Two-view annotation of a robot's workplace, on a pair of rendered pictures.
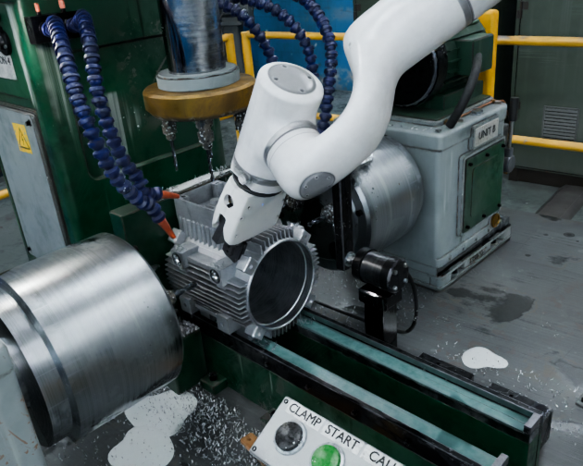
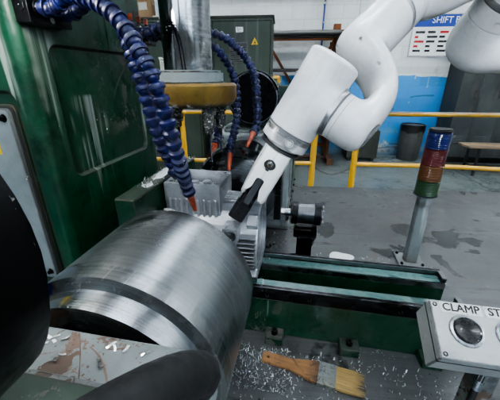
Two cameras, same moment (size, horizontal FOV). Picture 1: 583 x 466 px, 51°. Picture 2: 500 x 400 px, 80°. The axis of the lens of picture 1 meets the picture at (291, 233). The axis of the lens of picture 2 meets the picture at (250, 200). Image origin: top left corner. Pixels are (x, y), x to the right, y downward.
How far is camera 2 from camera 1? 0.58 m
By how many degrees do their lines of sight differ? 32
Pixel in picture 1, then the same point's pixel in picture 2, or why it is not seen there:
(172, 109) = (192, 95)
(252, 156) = (304, 121)
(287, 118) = (345, 85)
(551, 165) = not seen: hidden behind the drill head
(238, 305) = (249, 255)
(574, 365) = (378, 248)
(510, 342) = (343, 245)
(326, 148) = (385, 105)
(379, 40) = (383, 35)
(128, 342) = (239, 305)
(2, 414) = not seen: outside the picture
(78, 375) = (225, 359)
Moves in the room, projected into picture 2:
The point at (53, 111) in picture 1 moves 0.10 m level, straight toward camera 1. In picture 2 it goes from (42, 102) to (75, 105)
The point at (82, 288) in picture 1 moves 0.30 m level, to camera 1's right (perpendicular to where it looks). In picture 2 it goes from (190, 262) to (352, 203)
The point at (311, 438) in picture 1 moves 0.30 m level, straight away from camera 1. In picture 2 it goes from (483, 325) to (305, 228)
